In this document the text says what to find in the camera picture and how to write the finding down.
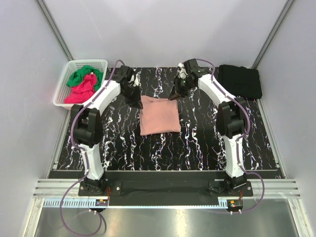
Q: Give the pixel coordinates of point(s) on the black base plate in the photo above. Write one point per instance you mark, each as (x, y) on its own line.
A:
(164, 192)

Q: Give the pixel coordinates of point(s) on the red crumpled t-shirt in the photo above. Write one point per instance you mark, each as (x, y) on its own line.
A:
(83, 91)

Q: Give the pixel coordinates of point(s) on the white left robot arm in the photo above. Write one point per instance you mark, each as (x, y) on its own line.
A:
(87, 129)

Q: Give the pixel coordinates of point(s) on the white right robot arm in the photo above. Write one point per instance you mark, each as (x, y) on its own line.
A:
(232, 120)

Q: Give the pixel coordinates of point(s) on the pink printed t-shirt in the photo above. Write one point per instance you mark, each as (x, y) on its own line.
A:
(159, 115)

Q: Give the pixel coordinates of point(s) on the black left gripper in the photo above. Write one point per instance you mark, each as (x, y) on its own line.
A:
(137, 101)

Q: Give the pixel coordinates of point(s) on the left small electronics module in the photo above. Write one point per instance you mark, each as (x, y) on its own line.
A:
(102, 202)

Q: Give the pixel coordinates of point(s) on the green crumpled t-shirt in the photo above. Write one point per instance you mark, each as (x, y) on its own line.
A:
(77, 77)

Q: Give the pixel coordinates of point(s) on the small electronics module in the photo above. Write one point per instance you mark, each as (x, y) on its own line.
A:
(235, 205)
(102, 202)

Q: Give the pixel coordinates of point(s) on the black folded t-shirt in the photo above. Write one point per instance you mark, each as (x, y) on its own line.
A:
(240, 81)

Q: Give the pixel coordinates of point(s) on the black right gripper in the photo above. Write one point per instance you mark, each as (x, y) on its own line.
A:
(174, 95)

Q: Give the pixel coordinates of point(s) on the white plastic basket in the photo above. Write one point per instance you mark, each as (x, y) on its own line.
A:
(63, 90)

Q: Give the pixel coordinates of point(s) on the right small electronics module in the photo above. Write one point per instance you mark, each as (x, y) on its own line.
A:
(235, 205)

